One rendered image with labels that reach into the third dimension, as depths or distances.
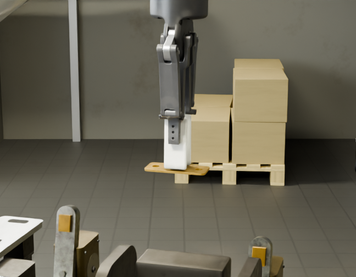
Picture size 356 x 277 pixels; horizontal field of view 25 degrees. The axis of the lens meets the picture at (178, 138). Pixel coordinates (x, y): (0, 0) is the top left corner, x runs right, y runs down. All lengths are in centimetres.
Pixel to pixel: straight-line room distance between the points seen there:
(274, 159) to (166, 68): 455
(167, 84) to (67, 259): 52
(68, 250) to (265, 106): 410
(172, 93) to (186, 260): 21
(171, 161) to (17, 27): 584
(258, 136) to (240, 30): 151
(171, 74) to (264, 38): 580
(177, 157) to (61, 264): 45
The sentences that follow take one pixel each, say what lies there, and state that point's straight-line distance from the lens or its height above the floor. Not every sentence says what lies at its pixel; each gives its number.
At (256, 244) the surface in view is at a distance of 131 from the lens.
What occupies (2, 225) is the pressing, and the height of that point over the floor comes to 100.
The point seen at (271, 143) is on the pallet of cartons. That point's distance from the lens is 551.
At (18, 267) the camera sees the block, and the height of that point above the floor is 98.
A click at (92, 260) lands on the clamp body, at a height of 101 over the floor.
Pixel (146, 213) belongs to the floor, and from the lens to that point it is 494.
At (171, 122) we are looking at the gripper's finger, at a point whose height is 134.
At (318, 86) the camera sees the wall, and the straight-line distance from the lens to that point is 692.
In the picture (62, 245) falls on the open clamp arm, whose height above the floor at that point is 105.
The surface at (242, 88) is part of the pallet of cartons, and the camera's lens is 542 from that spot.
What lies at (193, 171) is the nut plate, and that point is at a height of 127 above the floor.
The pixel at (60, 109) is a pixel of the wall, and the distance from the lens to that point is 691.
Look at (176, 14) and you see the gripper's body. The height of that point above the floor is 148.
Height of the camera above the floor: 155
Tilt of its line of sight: 13 degrees down
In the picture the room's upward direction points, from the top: straight up
